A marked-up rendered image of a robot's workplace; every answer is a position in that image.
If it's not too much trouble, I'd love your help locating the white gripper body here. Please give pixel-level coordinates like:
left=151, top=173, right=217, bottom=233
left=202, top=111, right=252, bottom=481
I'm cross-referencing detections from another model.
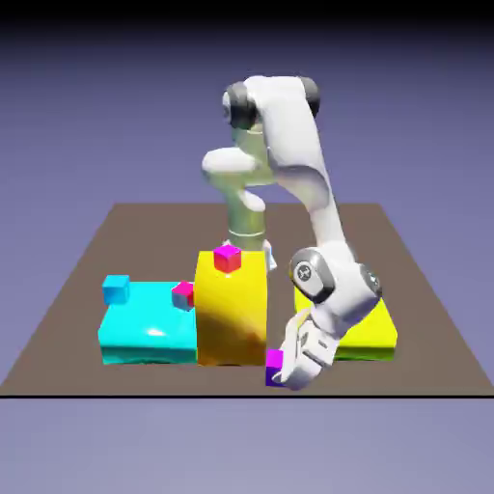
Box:
left=278, top=307, right=324, bottom=391

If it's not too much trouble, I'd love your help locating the small purple cube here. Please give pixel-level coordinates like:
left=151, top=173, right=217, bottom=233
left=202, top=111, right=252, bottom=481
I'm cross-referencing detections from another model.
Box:
left=264, top=348, right=288, bottom=388

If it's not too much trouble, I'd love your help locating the small red cube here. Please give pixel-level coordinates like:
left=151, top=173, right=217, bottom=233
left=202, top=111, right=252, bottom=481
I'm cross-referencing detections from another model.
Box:
left=212, top=243, right=243, bottom=274

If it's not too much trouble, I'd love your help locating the small pink cube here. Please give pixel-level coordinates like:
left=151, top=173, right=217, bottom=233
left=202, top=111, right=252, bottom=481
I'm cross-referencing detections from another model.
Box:
left=171, top=280, right=195, bottom=313

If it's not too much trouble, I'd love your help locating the small blue cube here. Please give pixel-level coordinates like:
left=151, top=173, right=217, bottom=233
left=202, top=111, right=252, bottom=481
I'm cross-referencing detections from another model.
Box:
left=101, top=274, right=131, bottom=306

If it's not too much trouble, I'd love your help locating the large tall yellow box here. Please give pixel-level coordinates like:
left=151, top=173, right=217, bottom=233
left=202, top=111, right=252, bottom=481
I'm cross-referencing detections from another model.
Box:
left=193, top=249, right=268, bottom=368

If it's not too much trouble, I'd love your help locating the large flat yellow box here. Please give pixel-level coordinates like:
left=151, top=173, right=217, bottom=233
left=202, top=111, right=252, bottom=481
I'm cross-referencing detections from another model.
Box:
left=293, top=284, right=399, bottom=363

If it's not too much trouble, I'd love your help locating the large cyan box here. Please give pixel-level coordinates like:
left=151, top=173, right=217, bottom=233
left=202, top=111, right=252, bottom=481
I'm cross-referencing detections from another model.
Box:
left=96, top=281, right=199, bottom=366

